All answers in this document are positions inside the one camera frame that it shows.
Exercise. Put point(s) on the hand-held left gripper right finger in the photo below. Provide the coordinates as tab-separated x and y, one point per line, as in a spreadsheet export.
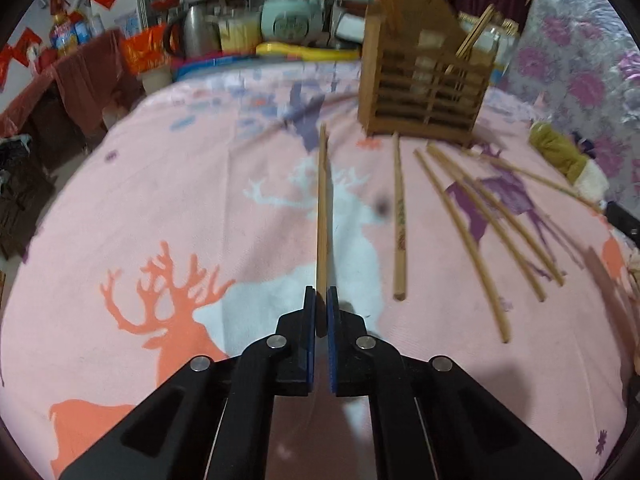
355	360

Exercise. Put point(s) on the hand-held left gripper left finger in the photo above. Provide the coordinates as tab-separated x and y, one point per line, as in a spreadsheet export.
280	360

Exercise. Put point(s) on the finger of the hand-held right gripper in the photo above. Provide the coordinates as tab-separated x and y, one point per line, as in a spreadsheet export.
625	222

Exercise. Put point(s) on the bunch of wooden chopsticks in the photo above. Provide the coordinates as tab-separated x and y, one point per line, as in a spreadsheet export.
399	235

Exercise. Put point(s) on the wooden slatted chopstick holder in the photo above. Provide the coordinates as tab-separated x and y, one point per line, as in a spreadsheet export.
425	110

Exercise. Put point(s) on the olive plush mitten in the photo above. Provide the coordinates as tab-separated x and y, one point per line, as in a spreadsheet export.
560	155

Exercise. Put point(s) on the pink deer print bedsheet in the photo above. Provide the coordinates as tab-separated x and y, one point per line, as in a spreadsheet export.
150	185

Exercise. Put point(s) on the dark wooden chair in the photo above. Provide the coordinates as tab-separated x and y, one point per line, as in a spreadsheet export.
20	210

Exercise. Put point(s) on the blue plastic basin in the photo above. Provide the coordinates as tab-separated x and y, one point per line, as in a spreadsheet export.
210	66

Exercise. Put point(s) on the white waste bin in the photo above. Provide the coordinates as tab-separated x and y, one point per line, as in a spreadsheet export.
156	80

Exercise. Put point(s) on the yellow plastic scoop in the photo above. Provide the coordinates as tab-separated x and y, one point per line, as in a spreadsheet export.
300	51

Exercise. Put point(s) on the pale yellow pot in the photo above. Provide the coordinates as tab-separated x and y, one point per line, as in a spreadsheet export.
240	32

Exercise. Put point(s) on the table with red cloth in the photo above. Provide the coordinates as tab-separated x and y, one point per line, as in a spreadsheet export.
90	80

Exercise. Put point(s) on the pale green rice cooker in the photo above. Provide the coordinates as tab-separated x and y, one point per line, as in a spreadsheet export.
290	20

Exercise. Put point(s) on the steel electric kettle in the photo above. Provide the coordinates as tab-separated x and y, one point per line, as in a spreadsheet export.
195	30

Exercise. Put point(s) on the large oil bottle blue label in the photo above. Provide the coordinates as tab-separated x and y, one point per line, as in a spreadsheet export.
64	37

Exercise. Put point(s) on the floral plastic wall sheet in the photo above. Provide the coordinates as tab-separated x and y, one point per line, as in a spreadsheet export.
575	35

